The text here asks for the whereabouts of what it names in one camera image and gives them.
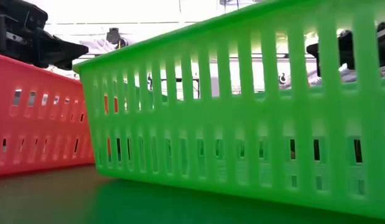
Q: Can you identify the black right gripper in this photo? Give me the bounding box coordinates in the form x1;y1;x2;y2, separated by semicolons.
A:
306;21;385;78

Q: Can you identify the green slotted plastic basket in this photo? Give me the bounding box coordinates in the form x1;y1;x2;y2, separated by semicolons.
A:
72;0;385;220

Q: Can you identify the black background stand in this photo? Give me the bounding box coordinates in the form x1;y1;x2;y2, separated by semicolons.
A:
160;77;197;83

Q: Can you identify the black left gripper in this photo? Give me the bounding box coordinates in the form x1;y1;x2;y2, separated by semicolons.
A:
0;14;89;71

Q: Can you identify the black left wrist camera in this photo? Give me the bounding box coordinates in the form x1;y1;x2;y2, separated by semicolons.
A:
0;0;49;32

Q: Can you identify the silver ceiling duct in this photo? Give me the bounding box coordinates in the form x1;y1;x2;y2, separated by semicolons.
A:
307;63;385;86

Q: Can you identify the red slotted plastic basket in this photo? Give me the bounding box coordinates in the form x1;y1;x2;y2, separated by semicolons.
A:
0;52;119;178

